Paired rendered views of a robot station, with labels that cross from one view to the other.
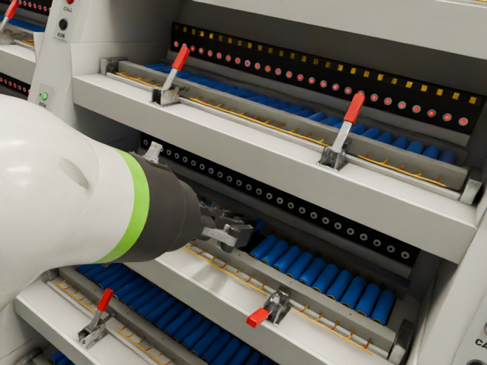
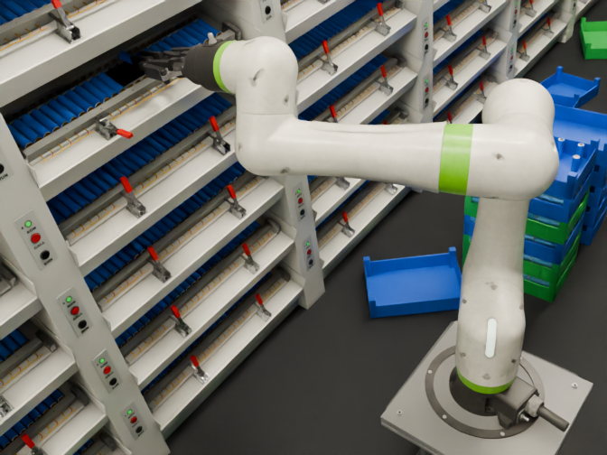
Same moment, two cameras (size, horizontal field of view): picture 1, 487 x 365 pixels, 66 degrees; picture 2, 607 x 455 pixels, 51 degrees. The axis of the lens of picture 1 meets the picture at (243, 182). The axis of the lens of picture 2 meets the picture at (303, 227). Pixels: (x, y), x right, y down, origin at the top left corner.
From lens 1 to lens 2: 1.17 m
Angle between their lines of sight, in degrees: 69
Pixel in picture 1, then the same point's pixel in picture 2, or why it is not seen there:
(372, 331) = (228, 37)
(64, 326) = (122, 227)
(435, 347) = (256, 16)
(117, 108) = (49, 71)
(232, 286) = (179, 86)
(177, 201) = not seen: hidden behind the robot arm
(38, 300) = (89, 247)
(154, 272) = (150, 126)
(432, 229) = not seen: outside the picture
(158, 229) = not seen: hidden behind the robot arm
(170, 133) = (98, 48)
